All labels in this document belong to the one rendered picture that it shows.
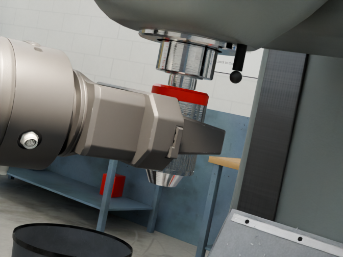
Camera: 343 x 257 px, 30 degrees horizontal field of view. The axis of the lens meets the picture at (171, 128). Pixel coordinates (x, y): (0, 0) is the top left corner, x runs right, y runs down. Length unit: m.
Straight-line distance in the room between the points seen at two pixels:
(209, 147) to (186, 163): 0.02
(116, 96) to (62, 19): 6.72
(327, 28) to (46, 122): 0.27
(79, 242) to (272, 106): 2.00
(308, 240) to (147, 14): 0.48
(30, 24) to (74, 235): 4.99
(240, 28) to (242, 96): 5.03
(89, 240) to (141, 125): 2.35
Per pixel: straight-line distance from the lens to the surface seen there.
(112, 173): 5.27
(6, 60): 0.42
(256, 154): 0.90
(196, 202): 5.69
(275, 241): 0.88
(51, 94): 0.43
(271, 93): 0.90
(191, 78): 0.51
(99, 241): 2.78
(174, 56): 0.50
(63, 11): 7.18
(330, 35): 0.59
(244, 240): 0.90
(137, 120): 0.45
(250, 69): 5.48
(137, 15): 0.47
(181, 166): 0.51
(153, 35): 0.50
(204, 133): 0.50
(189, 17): 0.45
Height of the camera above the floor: 1.26
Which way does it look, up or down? 3 degrees down
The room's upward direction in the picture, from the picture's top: 11 degrees clockwise
